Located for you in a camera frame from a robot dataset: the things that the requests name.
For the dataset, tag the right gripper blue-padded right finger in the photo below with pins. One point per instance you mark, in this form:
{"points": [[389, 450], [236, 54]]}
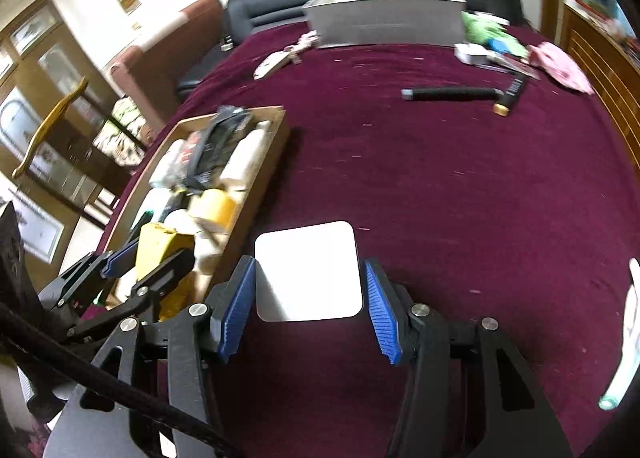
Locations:
{"points": [[388, 315]]}

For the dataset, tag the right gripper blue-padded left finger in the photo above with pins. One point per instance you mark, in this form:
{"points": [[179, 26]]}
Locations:
{"points": [[230, 304]]}

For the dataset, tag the white power adapter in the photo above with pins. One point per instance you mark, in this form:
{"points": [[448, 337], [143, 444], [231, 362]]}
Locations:
{"points": [[308, 274]]}

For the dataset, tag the black marker grey caps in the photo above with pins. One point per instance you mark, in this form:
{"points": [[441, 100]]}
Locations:
{"points": [[456, 94]]}

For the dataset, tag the black marker tan caps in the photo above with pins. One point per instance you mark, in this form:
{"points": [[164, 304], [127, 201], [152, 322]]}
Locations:
{"points": [[508, 98]]}

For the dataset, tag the white pill bottle red label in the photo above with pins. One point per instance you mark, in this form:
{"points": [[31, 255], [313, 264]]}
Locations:
{"points": [[629, 354]]}

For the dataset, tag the yellow label bottle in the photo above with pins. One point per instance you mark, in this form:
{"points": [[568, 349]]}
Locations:
{"points": [[213, 210]]}

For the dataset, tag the cardboard tray box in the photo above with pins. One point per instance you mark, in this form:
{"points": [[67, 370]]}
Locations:
{"points": [[215, 253]]}

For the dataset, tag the white lotion bottle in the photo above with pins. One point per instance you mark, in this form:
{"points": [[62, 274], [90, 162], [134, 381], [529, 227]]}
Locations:
{"points": [[237, 171]]}

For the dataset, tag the black zipper pouch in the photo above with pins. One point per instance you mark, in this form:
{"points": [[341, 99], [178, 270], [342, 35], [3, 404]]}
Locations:
{"points": [[215, 146]]}

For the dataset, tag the dark red velvet bedspread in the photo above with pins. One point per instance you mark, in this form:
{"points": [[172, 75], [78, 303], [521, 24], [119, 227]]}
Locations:
{"points": [[531, 218]]}

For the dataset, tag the wooden armchair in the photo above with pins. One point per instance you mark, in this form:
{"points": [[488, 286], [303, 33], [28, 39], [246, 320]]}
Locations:
{"points": [[44, 129]]}

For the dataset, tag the wooden glass-door cabinet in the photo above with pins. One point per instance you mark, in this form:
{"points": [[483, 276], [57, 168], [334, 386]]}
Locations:
{"points": [[82, 169]]}

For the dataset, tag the brown padded chair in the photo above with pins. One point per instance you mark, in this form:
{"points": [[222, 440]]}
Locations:
{"points": [[150, 69]]}

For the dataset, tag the small white charger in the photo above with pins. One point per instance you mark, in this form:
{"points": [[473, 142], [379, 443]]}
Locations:
{"points": [[472, 54]]}

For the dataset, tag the silver rectangular box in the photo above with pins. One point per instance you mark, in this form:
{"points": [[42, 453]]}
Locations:
{"points": [[341, 23]]}

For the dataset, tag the green plastic packet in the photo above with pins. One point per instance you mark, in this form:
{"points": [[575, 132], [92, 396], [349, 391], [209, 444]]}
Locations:
{"points": [[481, 30]]}

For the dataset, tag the pink white cloth bag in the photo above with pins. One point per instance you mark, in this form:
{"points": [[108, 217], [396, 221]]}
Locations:
{"points": [[559, 66]]}

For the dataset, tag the wooden brick-pattern counter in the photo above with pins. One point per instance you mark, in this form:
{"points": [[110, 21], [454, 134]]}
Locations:
{"points": [[612, 74]]}

